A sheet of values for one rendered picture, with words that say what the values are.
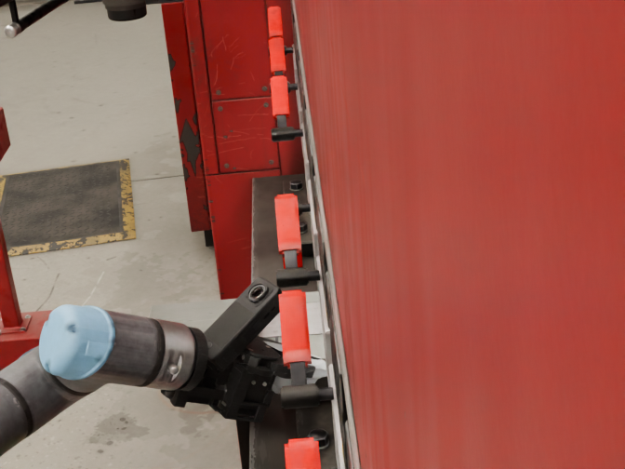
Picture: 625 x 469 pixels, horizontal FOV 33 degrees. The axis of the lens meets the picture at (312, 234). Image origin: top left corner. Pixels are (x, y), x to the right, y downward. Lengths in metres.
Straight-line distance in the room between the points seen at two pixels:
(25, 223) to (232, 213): 2.21
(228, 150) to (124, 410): 1.12
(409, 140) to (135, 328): 0.94
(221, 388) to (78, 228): 3.11
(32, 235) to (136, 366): 3.19
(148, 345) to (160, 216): 3.20
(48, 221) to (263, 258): 2.56
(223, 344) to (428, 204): 1.01
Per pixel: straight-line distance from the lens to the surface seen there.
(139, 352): 1.11
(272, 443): 1.42
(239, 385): 1.19
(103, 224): 4.27
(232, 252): 2.32
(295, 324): 0.84
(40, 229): 4.33
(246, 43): 2.16
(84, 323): 1.08
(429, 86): 0.15
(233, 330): 1.17
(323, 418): 1.41
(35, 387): 1.15
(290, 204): 1.02
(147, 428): 3.02
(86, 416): 3.13
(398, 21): 0.19
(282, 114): 1.38
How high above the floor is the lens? 1.72
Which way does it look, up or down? 25 degrees down
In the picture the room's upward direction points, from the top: 4 degrees counter-clockwise
